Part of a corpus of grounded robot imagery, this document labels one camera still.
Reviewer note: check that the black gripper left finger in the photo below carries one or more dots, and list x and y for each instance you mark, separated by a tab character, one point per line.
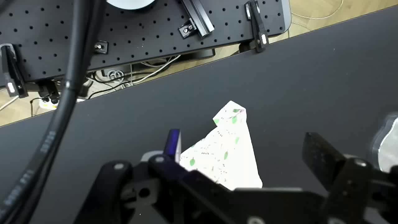
166	182

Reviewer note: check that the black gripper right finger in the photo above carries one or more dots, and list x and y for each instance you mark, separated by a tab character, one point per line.
352	178

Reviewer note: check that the white green-spotted cloth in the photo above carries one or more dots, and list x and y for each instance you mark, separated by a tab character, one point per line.
231	153

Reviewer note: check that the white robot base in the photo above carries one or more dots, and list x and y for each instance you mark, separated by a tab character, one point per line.
130	2

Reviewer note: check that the black perforated breadboard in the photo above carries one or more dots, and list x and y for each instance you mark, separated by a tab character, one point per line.
145	39

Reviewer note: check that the black table clamp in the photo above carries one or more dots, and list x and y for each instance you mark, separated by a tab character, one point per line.
257	25
14	70

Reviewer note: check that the small black bolted bracket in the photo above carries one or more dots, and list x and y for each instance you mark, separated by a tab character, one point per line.
100	46

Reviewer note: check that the black rail with bracket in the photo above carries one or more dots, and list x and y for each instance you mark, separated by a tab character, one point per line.
199	19

